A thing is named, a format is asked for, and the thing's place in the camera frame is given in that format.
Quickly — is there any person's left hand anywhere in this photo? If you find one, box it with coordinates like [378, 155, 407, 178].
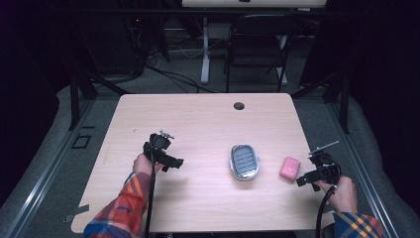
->
[132, 153, 163, 177]

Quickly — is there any white desk leg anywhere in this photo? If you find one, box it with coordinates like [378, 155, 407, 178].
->
[200, 16, 213, 85]

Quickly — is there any person's right hand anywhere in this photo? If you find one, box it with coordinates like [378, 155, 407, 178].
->
[320, 175, 359, 214]

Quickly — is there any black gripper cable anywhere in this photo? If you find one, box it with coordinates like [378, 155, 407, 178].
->
[144, 133, 158, 238]
[314, 155, 343, 238]

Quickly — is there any black metal stand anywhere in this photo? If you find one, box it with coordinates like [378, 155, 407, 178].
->
[290, 67, 352, 135]
[66, 65, 131, 132]

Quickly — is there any grey tape strip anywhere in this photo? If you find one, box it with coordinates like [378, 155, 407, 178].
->
[61, 203, 91, 224]

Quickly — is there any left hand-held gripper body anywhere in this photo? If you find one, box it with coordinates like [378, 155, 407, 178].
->
[143, 130, 175, 166]

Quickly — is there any grey soap dish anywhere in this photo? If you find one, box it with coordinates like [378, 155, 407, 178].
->
[229, 143, 261, 182]

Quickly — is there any pink soap bar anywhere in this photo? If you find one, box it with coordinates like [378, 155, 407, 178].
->
[279, 156, 302, 182]

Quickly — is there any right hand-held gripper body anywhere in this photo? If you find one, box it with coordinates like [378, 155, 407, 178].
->
[308, 140, 343, 184]

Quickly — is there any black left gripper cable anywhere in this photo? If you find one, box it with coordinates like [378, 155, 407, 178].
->
[144, 133, 158, 238]

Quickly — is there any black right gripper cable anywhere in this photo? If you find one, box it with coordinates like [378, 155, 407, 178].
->
[314, 155, 343, 238]

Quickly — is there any black cable on floor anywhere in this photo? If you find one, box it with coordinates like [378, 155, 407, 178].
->
[145, 62, 222, 94]

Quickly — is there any black folding chair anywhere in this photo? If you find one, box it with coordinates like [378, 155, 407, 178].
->
[223, 13, 301, 94]

